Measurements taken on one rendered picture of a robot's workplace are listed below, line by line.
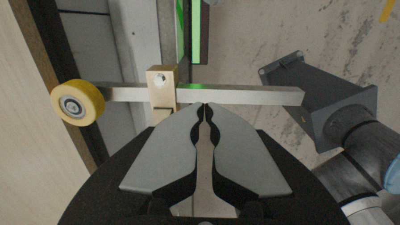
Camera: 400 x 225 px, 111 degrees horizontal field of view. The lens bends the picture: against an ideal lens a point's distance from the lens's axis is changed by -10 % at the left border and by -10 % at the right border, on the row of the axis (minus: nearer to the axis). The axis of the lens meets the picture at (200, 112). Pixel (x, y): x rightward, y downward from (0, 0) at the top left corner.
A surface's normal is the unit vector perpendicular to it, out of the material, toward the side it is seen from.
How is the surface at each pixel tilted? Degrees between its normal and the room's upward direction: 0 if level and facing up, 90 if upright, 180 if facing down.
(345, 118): 70
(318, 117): 0
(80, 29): 90
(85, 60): 90
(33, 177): 0
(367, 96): 0
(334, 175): 81
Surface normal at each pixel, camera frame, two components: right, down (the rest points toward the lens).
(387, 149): -0.77, -0.56
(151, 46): -0.03, 0.50
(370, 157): -0.75, -0.40
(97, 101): 0.98, -0.14
